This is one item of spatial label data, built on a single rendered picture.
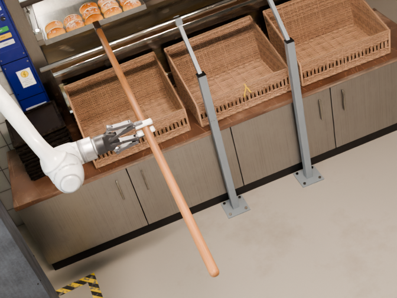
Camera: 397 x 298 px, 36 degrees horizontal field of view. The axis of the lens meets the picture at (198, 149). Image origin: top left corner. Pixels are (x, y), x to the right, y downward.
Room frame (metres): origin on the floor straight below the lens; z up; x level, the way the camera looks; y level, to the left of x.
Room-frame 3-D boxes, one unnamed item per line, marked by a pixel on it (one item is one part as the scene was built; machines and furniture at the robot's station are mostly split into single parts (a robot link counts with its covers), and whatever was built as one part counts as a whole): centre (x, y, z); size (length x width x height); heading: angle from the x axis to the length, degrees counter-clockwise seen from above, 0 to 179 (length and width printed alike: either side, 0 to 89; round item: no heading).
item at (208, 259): (1.97, 0.18, 1.19); 1.71 x 0.03 x 0.03; 9
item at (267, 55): (2.90, -0.28, 0.72); 0.56 x 0.49 x 0.28; 100
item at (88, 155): (1.87, 0.40, 1.20); 0.09 x 0.06 x 0.09; 9
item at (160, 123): (2.80, 0.32, 0.72); 0.56 x 0.49 x 0.28; 100
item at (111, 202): (2.85, -0.16, 0.29); 2.42 x 0.56 x 0.58; 99
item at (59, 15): (3.08, 0.35, 1.19); 0.55 x 0.36 x 0.03; 99
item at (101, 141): (1.88, 0.33, 1.20); 0.09 x 0.07 x 0.08; 99
